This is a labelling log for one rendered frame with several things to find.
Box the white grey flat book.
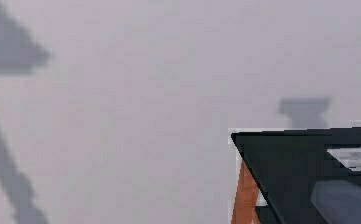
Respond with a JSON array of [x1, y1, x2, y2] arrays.
[[326, 146, 361, 172]]

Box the black table with wooden legs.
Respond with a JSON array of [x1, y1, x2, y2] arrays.
[[230, 126, 361, 224]]

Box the grey blue rounded box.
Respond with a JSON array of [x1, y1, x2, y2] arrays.
[[310, 179, 361, 224]]

